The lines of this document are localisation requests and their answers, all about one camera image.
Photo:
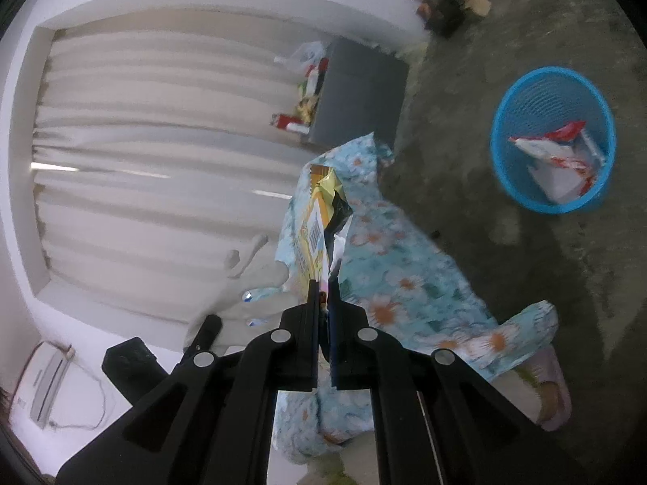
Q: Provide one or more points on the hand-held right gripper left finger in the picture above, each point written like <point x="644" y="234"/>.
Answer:
<point x="298" y="343"/>

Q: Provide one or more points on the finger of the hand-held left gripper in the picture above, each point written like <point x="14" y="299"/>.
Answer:
<point x="210" y="328"/>

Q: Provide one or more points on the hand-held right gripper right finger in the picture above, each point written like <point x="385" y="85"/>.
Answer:
<point x="349" y="348"/>

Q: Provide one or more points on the yellow snack packet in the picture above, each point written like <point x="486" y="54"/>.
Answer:
<point x="316" y="227"/>

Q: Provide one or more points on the red white snack packet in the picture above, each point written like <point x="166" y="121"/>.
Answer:
<point x="551" y="149"/>

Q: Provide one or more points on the blue mesh waste basket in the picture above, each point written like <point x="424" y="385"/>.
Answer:
<point x="536" y="91"/>

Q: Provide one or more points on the floral blue tablecloth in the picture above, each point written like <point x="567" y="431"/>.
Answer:
<point x="404" y="273"/>

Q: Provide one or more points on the beige curtain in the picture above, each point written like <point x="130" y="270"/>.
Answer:
<point x="151" y="242"/>
<point x="151" y="86"/>

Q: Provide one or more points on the pale pink slipper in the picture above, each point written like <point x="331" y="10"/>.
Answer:
<point x="556" y="389"/>

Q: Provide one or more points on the red thermos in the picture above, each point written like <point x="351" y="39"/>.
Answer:
<point x="283" y="121"/>

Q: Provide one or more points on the pile of yellow snacks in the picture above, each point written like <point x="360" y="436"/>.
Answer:
<point x="306" y="103"/>

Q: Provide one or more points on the grey cabinet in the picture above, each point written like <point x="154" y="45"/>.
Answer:
<point x="359" y="96"/>

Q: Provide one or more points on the clear plastic bag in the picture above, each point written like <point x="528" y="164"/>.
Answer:
<point x="301" y="55"/>

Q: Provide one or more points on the small wooden piece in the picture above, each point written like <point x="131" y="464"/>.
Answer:
<point x="477" y="2"/>

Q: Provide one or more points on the white wall appliance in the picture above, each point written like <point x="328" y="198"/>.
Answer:
<point x="43" y="384"/>

